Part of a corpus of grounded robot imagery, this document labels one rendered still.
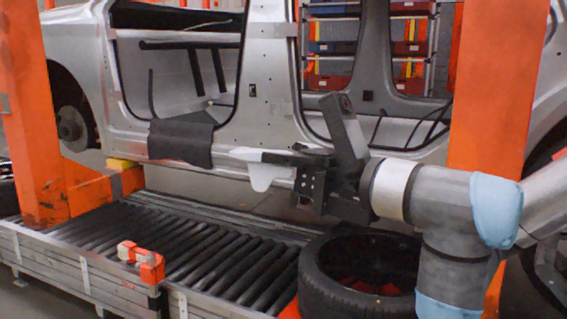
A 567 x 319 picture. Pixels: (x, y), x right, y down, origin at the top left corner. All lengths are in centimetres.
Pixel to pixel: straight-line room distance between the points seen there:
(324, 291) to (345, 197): 106
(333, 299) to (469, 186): 114
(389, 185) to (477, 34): 58
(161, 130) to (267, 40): 79
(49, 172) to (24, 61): 53
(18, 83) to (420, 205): 188
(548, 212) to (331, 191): 26
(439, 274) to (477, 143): 57
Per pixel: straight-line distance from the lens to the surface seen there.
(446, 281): 49
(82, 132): 288
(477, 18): 99
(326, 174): 51
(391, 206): 47
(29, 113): 213
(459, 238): 46
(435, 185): 46
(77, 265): 230
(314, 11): 542
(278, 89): 175
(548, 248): 140
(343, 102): 52
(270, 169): 54
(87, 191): 235
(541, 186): 57
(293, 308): 186
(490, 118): 100
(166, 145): 217
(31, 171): 217
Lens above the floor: 139
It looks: 16 degrees down
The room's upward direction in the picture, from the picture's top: straight up
